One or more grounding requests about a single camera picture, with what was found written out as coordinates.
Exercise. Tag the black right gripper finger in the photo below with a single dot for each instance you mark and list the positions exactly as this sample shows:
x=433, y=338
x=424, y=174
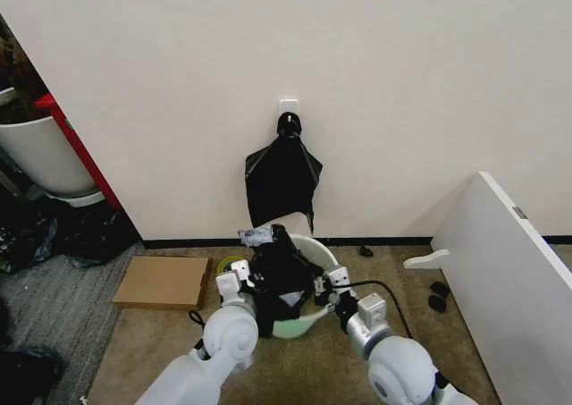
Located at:
x=320, y=285
x=322, y=303

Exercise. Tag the black garbage bag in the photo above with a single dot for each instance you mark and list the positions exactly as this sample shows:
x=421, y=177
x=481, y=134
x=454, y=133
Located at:
x=281, y=177
x=286, y=275

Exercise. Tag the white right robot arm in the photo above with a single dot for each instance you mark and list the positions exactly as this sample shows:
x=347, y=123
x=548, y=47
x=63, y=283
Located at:
x=393, y=365

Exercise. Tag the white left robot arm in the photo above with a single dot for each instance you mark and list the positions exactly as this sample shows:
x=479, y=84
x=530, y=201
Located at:
x=210, y=360

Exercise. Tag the white plastic trash bin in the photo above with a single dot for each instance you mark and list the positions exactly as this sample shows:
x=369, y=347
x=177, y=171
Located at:
x=313, y=250

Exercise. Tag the black hanging garbage bag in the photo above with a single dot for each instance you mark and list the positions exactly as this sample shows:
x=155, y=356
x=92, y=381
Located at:
x=281, y=177

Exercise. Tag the black filled plastic bag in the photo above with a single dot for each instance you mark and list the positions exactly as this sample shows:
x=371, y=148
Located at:
x=100, y=239
x=27, y=242

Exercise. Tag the yellow-green tape roll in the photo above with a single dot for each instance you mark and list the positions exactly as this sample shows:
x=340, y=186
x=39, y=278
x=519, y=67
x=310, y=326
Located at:
x=225, y=264

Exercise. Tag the crumpled grey plastic piece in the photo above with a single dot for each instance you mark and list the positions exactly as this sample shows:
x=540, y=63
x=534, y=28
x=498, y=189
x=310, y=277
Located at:
x=257, y=236

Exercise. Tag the small black floor object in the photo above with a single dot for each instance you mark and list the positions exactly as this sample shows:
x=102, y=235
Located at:
x=439, y=288
x=436, y=302
x=366, y=250

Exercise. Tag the white curved flat piece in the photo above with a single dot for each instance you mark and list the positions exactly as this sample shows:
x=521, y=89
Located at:
x=424, y=259

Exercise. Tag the brown cardboard box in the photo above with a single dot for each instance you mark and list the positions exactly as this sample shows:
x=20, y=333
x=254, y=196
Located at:
x=161, y=282

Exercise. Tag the white cabinet door panel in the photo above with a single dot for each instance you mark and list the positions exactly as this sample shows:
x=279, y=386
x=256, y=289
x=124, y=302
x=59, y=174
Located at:
x=505, y=262

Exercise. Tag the silver door hinge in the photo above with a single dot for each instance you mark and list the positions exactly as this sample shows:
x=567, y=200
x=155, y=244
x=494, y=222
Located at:
x=519, y=212

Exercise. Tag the red panel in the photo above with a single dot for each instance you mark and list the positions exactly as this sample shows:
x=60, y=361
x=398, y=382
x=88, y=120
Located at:
x=85, y=154

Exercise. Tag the white round planter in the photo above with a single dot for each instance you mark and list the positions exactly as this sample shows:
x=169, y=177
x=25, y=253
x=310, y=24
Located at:
x=44, y=154

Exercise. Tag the dark potted plant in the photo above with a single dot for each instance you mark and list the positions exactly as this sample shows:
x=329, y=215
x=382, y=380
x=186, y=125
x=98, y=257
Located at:
x=15, y=74

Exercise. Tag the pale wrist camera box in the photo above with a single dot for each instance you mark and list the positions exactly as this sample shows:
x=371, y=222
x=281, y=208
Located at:
x=337, y=274
x=239, y=268

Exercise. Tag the white wall hook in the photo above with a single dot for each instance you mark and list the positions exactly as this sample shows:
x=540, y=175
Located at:
x=288, y=104

